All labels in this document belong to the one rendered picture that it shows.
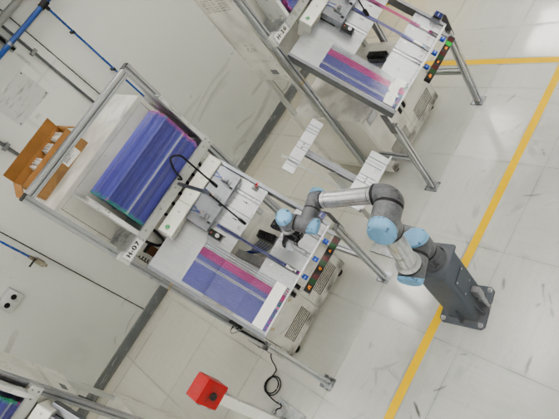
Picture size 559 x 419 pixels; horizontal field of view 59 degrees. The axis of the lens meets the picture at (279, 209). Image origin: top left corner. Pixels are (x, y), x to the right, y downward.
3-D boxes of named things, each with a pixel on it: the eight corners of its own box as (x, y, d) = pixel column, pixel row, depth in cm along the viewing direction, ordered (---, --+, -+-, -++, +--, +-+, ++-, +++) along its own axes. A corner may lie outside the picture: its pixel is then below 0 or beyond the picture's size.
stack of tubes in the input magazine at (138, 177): (199, 144, 253) (161, 110, 236) (142, 226, 241) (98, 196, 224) (186, 141, 262) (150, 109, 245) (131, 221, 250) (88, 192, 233)
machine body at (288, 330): (349, 267, 332) (300, 220, 292) (298, 360, 315) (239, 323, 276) (285, 244, 380) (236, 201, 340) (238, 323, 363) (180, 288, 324)
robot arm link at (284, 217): (289, 225, 211) (271, 221, 213) (294, 234, 221) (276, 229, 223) (294, 209, 213) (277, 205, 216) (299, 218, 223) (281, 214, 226)
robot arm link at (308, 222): (322, 209, 214) (299, 204, 217) (314, 231, 209) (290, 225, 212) (324, 217, 221) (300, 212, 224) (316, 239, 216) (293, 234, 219)
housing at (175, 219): (224, 169, 276) (221, 160, 263) (175, 243, 265) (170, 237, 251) (211, 162, 277) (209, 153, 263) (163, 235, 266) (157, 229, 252)
